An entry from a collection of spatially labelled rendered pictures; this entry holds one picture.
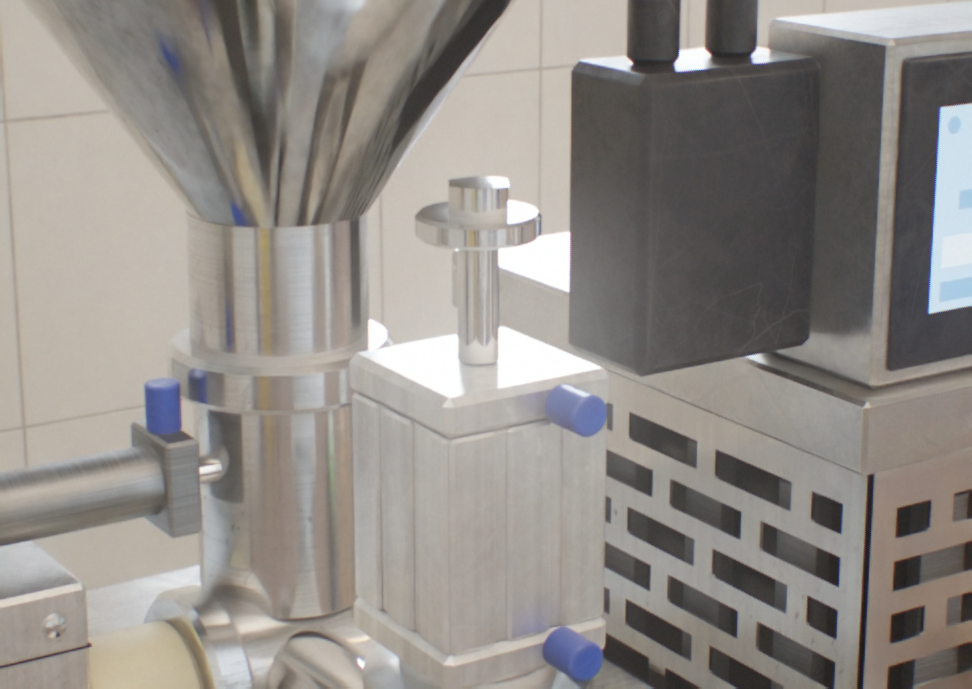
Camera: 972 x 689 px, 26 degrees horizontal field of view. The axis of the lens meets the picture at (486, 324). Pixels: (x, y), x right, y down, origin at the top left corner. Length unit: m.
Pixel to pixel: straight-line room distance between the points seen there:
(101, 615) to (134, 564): 1.35
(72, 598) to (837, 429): 0.24
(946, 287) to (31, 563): 0.29
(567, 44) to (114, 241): 0.56
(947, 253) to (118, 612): 0.37
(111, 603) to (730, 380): 0.29
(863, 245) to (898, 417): 0.05
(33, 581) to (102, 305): 1.53
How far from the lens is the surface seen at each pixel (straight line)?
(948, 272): 0.68
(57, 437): 2.13
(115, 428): 2.15
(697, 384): 0.72
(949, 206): 0.67
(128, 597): 0.87
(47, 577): 0.58
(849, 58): 0.66
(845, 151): 0.66
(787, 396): 0.68
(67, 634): 0.58
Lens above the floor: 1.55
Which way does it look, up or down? 15 degrees down
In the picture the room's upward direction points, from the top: straight up
